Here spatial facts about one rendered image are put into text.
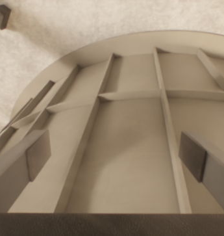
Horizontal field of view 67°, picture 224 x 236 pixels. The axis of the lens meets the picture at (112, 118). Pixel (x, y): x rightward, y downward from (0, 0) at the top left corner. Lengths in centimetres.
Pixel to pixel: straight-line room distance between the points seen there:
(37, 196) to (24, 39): 80
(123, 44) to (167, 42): 20
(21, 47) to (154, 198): 94
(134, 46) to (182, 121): 50
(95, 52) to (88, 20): 14
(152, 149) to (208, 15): 66
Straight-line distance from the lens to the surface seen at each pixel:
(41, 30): 96
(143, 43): 84
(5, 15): 100
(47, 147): 16
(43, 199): 37
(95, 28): 87
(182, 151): 17
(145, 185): 32
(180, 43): 86
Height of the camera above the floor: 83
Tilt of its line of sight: 50 degrees down
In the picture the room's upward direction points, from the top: 168 degrees counter-clockwise
